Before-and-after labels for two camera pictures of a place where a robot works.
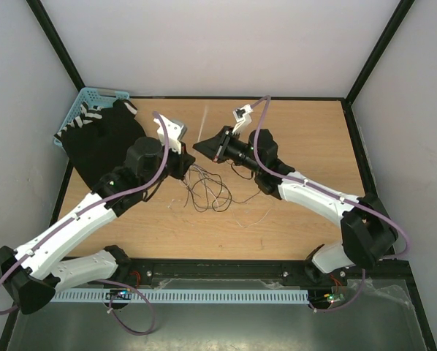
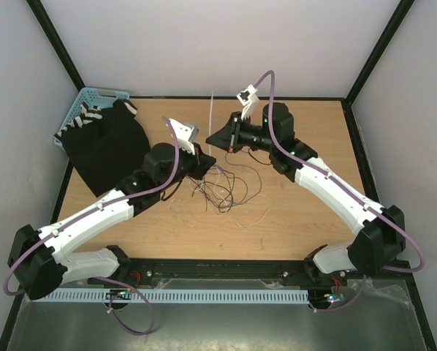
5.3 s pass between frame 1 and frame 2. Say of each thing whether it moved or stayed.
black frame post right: stayed
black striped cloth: stayed
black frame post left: stayed
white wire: moved
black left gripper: moved
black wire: moved
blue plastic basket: stayed
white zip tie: moved
